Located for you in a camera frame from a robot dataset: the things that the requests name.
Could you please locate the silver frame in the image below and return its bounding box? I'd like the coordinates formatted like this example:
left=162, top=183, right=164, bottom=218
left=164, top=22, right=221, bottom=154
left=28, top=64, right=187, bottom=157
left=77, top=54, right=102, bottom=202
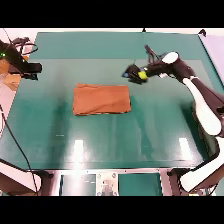
left=42, top=166, right=212, bottom=197

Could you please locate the orange T-shirt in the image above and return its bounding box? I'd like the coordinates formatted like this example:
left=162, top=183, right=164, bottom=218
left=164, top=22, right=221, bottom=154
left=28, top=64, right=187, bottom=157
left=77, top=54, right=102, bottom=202
left=72, top=82, right=132, bottom=117

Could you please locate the cardboard box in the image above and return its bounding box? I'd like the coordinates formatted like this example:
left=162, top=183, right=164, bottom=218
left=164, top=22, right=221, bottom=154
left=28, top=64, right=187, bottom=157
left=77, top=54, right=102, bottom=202
left=0, top=54, right=30, bottom=77

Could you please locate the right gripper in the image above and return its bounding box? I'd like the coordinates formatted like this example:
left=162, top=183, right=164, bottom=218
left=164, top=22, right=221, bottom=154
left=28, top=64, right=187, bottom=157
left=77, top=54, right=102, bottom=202
left=121, top=63, right=150, bottom=85

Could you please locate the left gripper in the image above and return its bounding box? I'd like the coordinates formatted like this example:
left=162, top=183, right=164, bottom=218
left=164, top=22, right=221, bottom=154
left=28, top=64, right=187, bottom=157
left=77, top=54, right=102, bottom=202
left=20, top=62, right=44, bottom=81

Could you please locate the black cable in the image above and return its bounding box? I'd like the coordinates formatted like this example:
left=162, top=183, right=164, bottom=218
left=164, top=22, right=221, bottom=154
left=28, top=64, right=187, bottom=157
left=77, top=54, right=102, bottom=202
left=0, top=103, right=40, bottom=197

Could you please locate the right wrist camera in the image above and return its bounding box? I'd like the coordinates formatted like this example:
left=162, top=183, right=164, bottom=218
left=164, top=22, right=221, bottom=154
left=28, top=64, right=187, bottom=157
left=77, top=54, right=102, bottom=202
left=143, top=44, right=162, bottom=65

